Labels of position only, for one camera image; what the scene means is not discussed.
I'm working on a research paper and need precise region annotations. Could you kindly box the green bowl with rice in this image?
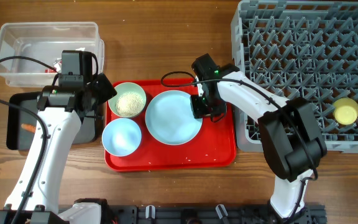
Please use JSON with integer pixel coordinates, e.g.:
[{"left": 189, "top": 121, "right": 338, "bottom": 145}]
[{"left": 108, "top": 82, "right": 147, "bottom": 118}]

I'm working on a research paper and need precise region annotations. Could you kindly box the light blue plate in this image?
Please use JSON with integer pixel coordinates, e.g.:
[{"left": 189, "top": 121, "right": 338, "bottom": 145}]
[{"left": 145, "top": 90, "right": 203, "bottom": 146}]

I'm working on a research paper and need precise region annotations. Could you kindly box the red snack wrapper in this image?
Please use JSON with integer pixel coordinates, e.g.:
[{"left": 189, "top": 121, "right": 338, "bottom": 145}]
[{"left": 45, "top": 58, "right": 62, "bottom": 73}]

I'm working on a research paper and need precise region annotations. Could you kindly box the light blue bowl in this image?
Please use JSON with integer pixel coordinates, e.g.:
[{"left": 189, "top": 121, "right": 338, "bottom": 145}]
[{"left": 102, "top": 118, "right": 142, "bottom": 157}]

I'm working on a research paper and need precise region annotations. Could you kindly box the orange carrot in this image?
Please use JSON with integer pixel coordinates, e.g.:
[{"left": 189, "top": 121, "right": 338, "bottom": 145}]
[{"left": 21, "top": 124, "right": 36, "bottom": 133}]

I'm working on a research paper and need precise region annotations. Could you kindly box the yellow plastic cup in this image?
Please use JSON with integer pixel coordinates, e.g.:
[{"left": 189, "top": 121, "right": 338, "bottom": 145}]
[{"left": 333, "top": 98, "right": 358, "bottom": 125}]

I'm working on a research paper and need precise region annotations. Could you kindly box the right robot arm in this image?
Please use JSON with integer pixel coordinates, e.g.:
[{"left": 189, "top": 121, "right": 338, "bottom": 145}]
[{"left": 190, "top": 54, "right": 327, "bottom": 223}]

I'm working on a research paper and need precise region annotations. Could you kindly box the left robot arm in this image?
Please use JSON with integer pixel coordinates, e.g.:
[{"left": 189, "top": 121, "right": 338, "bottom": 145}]
[{"left": 0, "top": 50, "right": 117, "bottom": 223}]

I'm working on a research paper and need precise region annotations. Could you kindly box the grey dishwasher rack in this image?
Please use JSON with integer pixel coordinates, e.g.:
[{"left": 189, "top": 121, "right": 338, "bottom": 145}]
[{"left": 231, "top": 1, "right": 358, "bottom": 153}]

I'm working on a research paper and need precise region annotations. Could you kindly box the red plastic tray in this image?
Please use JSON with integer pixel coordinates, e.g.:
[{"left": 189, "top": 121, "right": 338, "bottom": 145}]
[{"left": 104, "top": 78, "right": 236, "bottom": 172}]

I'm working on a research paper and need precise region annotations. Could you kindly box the clear plastic bin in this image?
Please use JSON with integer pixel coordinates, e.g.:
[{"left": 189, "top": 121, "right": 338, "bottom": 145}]
[{"left": 0, "top": 22, "right": 104, "bottom": 88}]

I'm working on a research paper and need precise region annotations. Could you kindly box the black bin tray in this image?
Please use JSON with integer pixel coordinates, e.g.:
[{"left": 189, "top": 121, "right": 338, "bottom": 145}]
[{"left": 6, "top": 91, "right": 104, "bottom": 151}]

